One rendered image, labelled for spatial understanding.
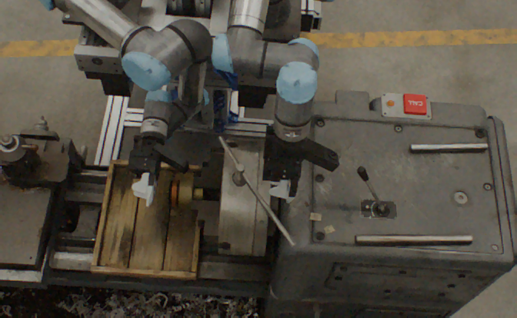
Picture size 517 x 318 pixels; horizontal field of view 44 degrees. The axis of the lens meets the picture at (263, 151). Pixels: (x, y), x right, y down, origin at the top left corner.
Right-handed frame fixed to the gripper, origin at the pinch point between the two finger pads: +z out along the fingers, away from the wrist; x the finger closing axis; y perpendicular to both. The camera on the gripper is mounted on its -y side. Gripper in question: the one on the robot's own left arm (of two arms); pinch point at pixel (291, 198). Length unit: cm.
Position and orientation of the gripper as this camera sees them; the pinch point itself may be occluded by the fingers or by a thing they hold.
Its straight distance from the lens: 146.1
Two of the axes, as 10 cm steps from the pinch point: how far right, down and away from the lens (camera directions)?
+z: -0.7, 7.3, 6.8
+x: -0.3, 6.8, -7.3
